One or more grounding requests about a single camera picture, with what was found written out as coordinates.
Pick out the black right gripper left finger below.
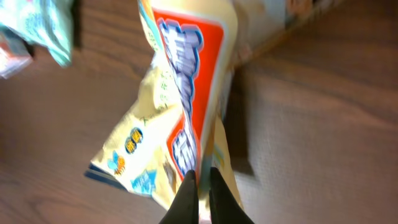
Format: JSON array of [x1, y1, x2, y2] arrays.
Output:
[[159, 170, 199, 224]]

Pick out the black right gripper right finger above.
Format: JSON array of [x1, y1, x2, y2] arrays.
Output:
[[209, 167, 254, 224]]

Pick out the yellow snack bag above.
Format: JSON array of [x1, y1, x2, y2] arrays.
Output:
[[83, 0, 315, 222]]

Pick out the small orange packet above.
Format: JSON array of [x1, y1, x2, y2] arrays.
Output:
[[1, 27, 32, 79]]

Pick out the teal snack pack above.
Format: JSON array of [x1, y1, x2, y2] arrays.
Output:
[[1, 0, 73, 67]]

